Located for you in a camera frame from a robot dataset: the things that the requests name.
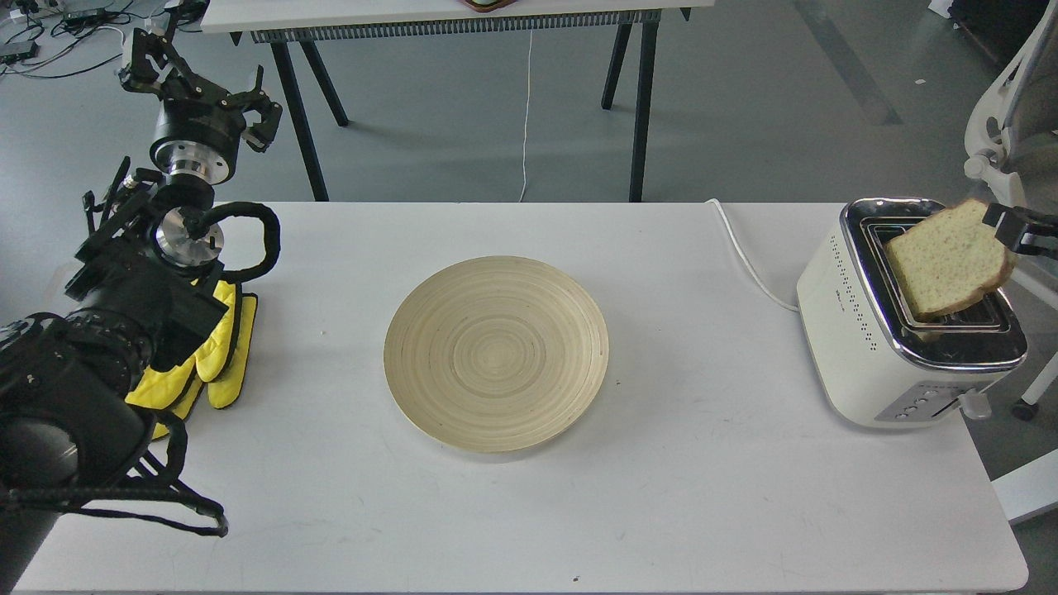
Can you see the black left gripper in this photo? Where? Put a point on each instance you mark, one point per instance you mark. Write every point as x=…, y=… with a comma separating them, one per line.
x=192, y=134

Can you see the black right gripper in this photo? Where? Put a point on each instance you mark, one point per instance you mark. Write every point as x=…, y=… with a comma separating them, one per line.
x=1023, y=232

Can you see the slice of bread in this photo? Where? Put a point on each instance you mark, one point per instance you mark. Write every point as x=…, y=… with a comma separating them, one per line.
x=949, y=261

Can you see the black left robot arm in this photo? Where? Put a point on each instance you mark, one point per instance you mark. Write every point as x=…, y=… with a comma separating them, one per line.
x=157, y=251

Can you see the cream white toaster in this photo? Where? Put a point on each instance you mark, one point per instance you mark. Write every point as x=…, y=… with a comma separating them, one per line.
x=880, y=367

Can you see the white background table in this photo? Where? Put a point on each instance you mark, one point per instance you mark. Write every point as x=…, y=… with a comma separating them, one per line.
x=279, y=24

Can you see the yellow oven mitt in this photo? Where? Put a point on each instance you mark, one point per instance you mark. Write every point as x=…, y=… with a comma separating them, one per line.
x=215, y=373

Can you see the brown object on background table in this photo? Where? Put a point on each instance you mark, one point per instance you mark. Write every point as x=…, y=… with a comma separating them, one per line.
x=486, y=5

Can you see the round bamboo plate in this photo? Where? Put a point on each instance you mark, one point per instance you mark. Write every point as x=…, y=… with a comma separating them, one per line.
x=496, y=354

